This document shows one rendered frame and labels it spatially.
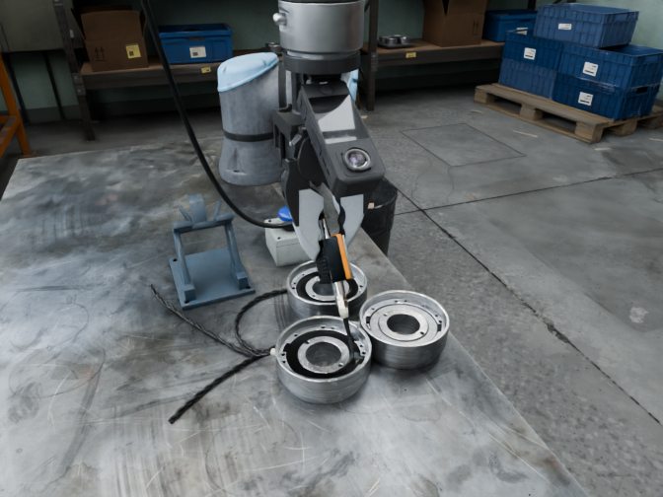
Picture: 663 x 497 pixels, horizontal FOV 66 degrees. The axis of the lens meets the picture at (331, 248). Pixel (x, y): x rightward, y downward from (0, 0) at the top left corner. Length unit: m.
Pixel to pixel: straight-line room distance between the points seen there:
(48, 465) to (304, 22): 0.46
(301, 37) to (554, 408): 1.48
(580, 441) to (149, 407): 1.34
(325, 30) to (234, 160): 0.62
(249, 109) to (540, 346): 1.36
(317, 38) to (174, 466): 0.40
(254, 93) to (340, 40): 0.55
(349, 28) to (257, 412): 0.38
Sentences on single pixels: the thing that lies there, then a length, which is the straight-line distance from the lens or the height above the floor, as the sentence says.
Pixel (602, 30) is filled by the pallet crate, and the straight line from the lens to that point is 4.23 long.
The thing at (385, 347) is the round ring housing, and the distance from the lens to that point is 0.58.
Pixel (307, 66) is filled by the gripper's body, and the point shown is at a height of 1.13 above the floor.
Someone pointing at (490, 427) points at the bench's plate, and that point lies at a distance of 0.57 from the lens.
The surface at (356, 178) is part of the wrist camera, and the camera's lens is 0.42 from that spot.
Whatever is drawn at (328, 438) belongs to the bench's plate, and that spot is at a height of 0.80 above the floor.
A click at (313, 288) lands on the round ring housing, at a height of 0.82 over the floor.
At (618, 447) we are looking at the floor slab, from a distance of 1.74.
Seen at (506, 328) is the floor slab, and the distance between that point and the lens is 2.00.
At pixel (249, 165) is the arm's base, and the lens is 1.03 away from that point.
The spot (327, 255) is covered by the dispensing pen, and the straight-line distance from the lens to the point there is 0.53.
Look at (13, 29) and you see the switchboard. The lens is 4.31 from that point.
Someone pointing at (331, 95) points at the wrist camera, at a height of 1.10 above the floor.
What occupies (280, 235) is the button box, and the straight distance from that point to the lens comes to 0.76.
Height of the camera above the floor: 1.22
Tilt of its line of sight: 31 degrees down
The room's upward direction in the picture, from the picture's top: straight up
